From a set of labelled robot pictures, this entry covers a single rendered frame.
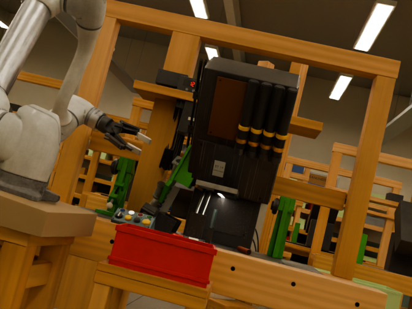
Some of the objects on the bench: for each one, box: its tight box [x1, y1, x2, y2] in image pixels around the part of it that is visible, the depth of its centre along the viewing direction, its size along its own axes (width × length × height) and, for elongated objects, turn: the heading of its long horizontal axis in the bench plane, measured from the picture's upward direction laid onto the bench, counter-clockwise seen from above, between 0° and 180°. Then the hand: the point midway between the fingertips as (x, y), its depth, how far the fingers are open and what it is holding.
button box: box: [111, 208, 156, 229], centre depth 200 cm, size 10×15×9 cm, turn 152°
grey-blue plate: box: [205, 209, 218, 244], centre depth 211 cm, size 10×2×14 cm, turn 62°
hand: (140, 144), depth 233 cm, fingers open, 8 cm apart
